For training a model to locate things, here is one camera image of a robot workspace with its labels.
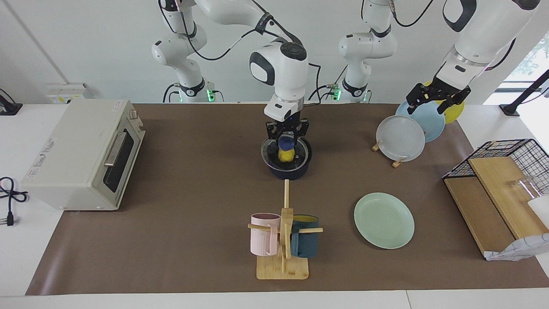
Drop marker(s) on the beige toaster oven knob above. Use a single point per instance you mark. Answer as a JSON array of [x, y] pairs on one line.
[[134, 113], [140, 125]]

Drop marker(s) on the white socket box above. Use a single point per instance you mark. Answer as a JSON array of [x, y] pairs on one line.
[[64, 92]]

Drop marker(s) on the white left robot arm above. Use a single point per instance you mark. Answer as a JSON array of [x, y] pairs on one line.
[[484, 34]]

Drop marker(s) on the grey plate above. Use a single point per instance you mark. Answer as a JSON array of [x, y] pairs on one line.
[[401, 139]]

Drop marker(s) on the mint green plate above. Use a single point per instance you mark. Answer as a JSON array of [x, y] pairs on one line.
[[384, 221]]

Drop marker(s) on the pink ribbed mug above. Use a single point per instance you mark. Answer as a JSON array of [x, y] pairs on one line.
[[262, 240]]

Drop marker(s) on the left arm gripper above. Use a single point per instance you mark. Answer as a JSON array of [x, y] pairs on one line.
[[444, 92]]

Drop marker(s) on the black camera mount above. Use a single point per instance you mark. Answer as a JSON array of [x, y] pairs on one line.
[[8, 107], [514, 105]]

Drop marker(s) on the yellow potato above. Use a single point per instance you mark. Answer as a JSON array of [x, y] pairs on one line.
[[286, 155]]

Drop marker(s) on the beige toaster oven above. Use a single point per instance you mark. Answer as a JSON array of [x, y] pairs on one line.
[[73, 163]]

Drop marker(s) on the yellow plate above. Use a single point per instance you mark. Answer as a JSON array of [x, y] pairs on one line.
[[455, 112]]

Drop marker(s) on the wooden plate rack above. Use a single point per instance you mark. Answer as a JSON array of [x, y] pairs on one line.
[[397, 163]]

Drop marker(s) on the brown paper table mat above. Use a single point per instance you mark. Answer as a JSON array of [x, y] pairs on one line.
[[193, 240]]

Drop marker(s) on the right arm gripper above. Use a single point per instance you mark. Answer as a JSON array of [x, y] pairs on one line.
[[286, 128]]

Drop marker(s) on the wooden box with mesh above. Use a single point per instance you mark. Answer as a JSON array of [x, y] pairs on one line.
[[521, 251]]

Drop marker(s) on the dark blue mug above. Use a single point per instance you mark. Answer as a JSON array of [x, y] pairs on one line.
[[305, 244]]

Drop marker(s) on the light blue plate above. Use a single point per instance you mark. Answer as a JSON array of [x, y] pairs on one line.
[[433, 124]]

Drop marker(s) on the clear glass cup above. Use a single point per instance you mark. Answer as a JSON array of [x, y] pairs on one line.
[[525, 184]]

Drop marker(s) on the wooden two-tier shelf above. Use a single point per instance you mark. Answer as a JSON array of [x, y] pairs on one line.
[[480, 210]]

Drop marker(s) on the wooden mug tree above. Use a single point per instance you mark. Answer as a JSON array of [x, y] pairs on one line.
[[283, 268]]

